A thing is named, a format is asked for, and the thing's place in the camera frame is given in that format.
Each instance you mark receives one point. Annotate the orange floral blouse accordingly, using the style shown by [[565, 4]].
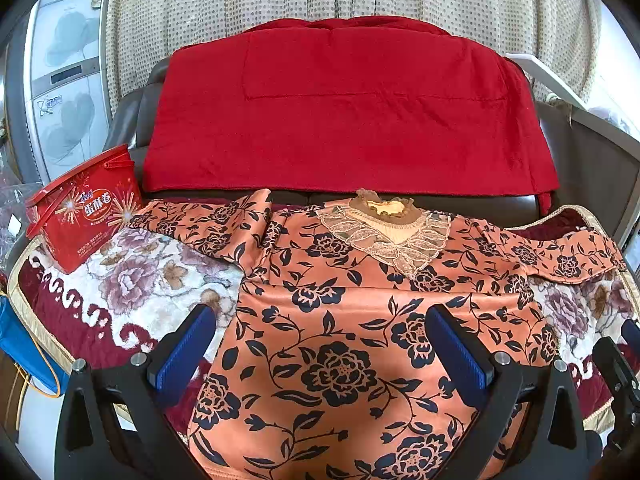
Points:
[[327, 371]]

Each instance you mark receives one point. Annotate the white grey side furniture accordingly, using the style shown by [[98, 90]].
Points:
[[558, 88]]

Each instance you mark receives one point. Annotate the white refrigerator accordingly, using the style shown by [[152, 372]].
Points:
[[68, 114]]

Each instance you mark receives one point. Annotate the blue bag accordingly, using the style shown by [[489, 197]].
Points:
[[20, 345]]

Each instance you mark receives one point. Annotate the beige dotted curtain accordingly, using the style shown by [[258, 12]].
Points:
[[563, 34]]

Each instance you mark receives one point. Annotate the dark leather sofa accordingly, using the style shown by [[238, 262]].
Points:
[[597, 164]]

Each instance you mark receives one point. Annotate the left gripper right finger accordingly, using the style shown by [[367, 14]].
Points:
[[551, 442]]

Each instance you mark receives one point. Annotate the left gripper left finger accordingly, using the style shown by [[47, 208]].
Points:
[[113, 424]]

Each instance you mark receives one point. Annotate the floral plush bed blanket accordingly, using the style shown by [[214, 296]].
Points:
[[138, 287]]

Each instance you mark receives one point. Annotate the red snack box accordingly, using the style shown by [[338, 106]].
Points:
[[77, 213]]

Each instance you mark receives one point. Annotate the red blanket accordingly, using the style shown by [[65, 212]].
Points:
[[391, 104]]

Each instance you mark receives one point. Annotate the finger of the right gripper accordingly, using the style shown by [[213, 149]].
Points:
[[623, 385], [631, 334]]

